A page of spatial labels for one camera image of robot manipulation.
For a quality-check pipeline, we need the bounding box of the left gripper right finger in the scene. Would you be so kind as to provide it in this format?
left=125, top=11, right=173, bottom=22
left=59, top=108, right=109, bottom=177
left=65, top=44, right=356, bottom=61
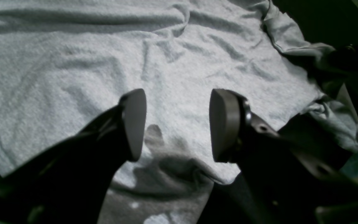
left=209, top=88, right=358, bottom=224

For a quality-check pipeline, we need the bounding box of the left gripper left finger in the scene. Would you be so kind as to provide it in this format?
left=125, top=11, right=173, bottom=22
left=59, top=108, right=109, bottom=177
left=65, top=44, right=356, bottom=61
left=0, top=88, right=147, bottom=224

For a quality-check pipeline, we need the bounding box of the grey t-shirt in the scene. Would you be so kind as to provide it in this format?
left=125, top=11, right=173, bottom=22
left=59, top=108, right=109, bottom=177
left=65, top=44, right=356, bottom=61
left=0, top=0, right=358, bottom=224

